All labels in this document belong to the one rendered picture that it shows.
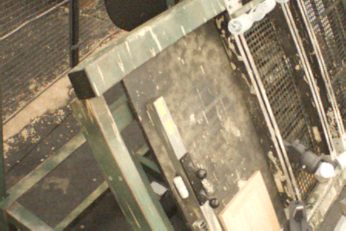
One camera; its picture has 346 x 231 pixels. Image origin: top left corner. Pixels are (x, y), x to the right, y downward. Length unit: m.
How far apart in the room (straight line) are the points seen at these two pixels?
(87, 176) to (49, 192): 0.34
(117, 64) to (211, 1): 0.54
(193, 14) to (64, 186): 2.18
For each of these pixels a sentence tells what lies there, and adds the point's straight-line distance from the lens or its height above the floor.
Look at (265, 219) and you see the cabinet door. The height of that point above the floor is 1.06.
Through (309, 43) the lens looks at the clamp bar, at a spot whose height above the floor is 1.49.
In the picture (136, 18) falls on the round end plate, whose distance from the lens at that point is 2.47.
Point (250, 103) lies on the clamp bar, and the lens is 2.18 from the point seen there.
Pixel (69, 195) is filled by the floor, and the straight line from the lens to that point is 3.68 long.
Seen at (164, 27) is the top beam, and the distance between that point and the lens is 1.72.
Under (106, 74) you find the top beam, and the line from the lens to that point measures 1.51.
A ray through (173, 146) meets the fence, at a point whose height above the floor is 1.55.
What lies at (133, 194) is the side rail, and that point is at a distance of 1.64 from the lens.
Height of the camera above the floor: 2.77
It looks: 41 degrees down
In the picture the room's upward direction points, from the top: 11 degrees clockwise
